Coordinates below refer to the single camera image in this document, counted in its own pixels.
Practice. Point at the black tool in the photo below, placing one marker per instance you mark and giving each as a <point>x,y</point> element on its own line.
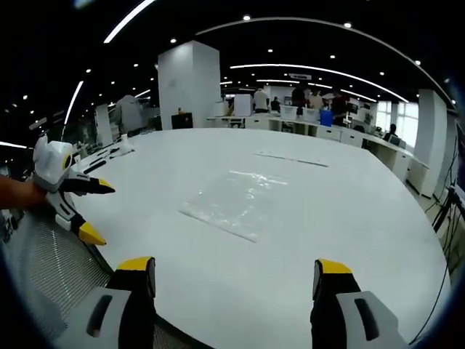
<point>95,164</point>

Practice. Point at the crumpled white plastic bag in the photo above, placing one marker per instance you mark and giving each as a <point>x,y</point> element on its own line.
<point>127,145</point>

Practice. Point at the clear resealable plastic bag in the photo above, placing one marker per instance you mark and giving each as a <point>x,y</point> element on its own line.
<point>236,203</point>

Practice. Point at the white square pillar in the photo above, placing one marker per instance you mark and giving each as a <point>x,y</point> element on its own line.
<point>430,141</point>
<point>187,85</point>

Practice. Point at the grey mesh chair back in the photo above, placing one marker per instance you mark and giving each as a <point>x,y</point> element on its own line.
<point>54,265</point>

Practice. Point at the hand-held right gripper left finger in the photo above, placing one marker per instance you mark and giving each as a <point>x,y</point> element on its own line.
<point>109,320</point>

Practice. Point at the black cabinet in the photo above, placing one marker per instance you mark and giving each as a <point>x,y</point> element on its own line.
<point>181,121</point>

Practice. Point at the black tripod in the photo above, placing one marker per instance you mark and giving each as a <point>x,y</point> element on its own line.
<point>448,207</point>

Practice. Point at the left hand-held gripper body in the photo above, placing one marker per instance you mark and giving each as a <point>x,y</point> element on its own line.
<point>51,160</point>

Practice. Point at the blue plastic box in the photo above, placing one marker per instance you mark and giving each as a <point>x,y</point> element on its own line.
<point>327,118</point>

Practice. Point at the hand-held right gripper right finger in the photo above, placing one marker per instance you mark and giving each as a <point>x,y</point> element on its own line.
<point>338,320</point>

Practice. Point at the white storage crate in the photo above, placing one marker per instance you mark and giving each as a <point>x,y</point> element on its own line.
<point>299,113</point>

